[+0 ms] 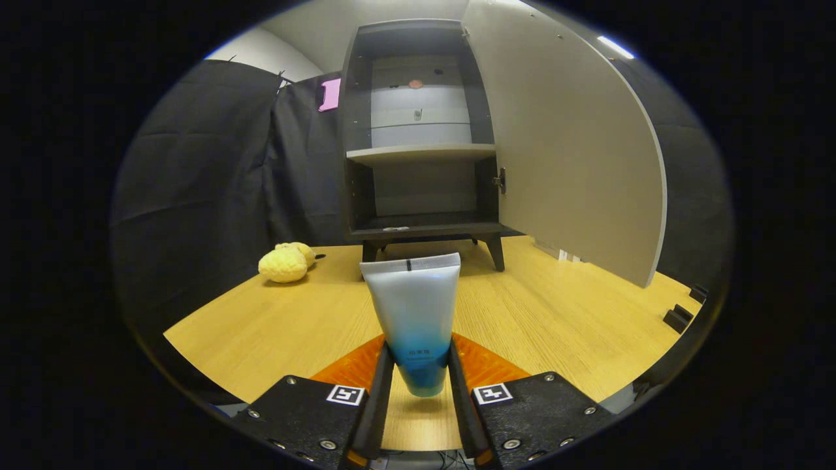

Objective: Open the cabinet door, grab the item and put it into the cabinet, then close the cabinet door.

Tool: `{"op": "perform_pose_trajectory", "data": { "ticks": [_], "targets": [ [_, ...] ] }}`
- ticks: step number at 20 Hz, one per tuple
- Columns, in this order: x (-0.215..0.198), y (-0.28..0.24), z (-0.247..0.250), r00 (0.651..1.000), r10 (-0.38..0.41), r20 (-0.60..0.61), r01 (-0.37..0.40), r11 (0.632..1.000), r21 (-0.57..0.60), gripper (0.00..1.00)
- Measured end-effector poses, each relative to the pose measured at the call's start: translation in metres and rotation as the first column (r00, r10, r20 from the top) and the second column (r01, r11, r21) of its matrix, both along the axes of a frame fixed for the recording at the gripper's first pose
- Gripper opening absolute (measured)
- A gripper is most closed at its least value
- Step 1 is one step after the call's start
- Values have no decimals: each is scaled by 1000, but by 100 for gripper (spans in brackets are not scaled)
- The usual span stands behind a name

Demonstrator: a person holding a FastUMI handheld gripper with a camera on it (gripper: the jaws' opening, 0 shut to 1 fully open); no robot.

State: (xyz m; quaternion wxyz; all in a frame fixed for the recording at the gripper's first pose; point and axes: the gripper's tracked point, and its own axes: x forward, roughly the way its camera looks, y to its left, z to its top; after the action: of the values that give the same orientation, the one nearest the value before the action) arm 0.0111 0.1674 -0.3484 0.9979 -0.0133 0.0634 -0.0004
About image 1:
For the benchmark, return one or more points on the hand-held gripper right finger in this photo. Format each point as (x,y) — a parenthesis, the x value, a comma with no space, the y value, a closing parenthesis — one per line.
(460,405)

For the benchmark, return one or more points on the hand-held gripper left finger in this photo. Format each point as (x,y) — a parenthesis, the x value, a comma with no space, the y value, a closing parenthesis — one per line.
(382,405)

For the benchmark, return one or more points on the black backdrop cloth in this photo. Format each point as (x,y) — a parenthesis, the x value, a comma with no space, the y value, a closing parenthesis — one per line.
(209,176)

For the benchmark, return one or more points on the light grey cabinet shelf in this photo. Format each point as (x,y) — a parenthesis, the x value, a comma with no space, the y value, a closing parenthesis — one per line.
(421,154)

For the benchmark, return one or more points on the long strip ceiling light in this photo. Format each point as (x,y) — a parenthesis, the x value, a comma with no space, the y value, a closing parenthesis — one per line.
(616,47)

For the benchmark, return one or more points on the white blue cosmetic tube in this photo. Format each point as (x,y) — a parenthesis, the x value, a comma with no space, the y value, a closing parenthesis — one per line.
(415,307)

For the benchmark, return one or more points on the beige cabinet door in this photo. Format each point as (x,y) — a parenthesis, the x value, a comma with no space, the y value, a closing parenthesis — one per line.
(575,150)

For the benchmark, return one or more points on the metal door hinge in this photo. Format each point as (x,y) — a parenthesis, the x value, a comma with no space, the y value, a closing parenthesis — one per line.
(500,181)

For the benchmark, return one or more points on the small black block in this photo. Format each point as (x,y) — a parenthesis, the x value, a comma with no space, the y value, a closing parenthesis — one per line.
(699,293)
(678,318)

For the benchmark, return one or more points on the yellow plush toy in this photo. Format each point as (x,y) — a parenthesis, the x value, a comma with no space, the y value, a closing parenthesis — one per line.
(284,266)

